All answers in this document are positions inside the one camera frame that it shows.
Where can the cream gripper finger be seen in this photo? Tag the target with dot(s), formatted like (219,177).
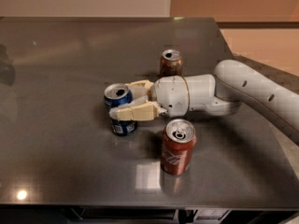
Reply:
(140,109)
(140,88)

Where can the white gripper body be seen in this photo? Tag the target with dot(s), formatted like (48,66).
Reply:
(169,93)

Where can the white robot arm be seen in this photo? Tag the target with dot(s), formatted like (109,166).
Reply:
(222,93)

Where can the brown gold soda can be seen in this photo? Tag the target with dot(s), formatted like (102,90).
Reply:
(171,63)

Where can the red coca-cola can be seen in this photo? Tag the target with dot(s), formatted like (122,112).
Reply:
(179,138)

